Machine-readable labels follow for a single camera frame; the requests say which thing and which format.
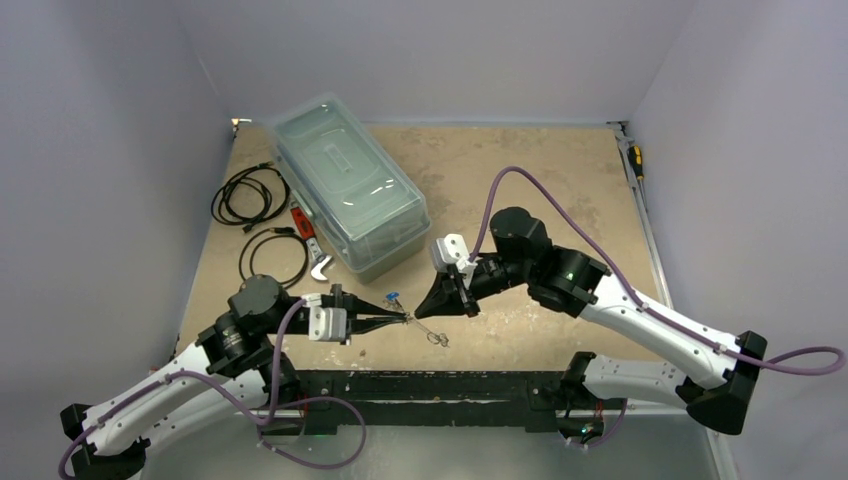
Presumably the metal key organizer plate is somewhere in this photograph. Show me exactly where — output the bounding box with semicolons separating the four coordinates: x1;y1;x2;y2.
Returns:
385;296;450;348

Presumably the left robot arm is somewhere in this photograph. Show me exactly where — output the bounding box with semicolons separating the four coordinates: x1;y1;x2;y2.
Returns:
58;275;407;479

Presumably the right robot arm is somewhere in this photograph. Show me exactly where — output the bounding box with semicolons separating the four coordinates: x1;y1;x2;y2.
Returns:
414;207;767;435

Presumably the clear plastic storage box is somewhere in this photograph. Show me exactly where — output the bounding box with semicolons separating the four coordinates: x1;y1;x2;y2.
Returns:
259;93;431;283

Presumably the yellow black screwdriver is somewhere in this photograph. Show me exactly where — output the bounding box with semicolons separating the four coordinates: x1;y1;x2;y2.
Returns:
627;145;645;183

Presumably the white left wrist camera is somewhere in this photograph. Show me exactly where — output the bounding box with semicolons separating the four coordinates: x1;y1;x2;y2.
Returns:
301;293;335;342

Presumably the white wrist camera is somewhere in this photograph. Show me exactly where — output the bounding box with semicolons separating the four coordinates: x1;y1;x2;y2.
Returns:
301;293;335;342
430;233;477;287

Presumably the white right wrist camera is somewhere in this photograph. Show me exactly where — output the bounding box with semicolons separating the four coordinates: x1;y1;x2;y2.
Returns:
430;233;477;287

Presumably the red handled adjustable wrench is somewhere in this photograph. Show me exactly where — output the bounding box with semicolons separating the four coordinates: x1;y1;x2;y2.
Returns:
291;206;333;282

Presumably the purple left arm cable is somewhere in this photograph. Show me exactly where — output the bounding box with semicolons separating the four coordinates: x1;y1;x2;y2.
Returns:
58;299;309;480

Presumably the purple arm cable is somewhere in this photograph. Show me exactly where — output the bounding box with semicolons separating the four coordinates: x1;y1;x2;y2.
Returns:
468;166;847;378
58;299;309;480

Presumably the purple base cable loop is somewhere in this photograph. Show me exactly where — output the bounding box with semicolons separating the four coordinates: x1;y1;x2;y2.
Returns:
255;394;369;470

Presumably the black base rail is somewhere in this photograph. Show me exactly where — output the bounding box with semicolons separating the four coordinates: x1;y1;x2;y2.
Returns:
258;369;631;437

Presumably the black usb cable loop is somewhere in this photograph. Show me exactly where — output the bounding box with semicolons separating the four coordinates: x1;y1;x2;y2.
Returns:
238;226;310;287

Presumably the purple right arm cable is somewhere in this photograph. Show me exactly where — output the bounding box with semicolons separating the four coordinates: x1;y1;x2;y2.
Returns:
468;166;847;378

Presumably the coiled black cable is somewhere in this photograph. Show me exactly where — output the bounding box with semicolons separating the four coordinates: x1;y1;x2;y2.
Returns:
211;160;291;228

